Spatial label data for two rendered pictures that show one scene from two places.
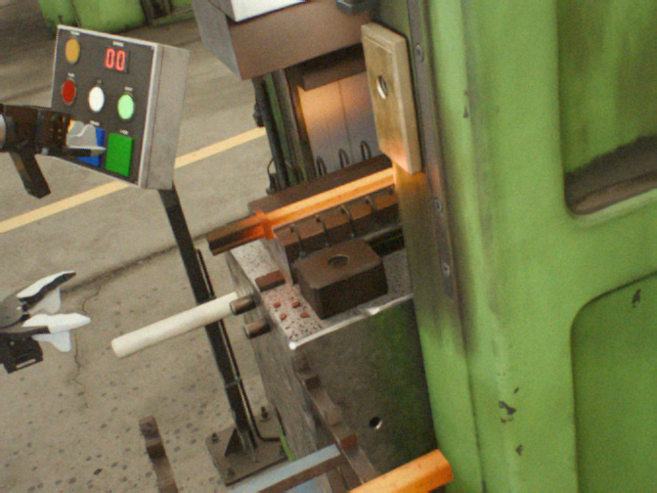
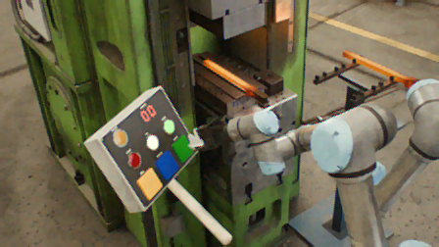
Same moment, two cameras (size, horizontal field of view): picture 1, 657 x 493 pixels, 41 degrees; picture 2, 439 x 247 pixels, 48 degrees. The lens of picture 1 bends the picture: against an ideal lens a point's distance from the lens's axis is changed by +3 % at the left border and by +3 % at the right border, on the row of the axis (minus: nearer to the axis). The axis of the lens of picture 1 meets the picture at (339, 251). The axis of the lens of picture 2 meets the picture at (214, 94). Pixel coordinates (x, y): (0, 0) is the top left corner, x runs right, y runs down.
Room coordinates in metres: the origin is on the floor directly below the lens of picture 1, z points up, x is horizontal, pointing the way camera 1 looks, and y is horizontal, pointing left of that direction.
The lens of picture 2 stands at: (1.88, 1.74, 2.10)
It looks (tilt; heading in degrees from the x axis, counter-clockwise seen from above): 32 degrees down; 253
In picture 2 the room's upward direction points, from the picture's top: 3 degrees counter-clockwise
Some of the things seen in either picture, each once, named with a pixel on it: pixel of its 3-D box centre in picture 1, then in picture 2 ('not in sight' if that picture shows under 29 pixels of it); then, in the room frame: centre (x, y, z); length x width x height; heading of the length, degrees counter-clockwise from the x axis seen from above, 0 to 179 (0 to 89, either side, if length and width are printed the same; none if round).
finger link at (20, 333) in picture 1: (25, 327); not in sight; (1.07, 0.47, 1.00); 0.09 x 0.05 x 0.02; 71
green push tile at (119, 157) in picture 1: (121, 155); (181, 148); (1.60, 0.39, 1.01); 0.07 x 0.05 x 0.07; 42
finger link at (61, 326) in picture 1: (61, 335); not in sight; (1.06, 0.43, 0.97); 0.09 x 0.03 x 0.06; 71
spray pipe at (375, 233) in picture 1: (387, 232); not in sight; (1.18, -0.09, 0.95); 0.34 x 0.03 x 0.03; 107
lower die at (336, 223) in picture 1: (376, 196); (216, 80); (1.31, -0.09, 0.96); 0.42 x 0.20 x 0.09; 107
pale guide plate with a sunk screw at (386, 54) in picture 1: (392, 99); (281, 1); (0.98, -0.10, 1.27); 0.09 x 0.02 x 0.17; 17
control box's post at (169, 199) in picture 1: (200, 292); (152, 245); (1.75, 0.36, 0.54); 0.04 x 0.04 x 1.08; 17
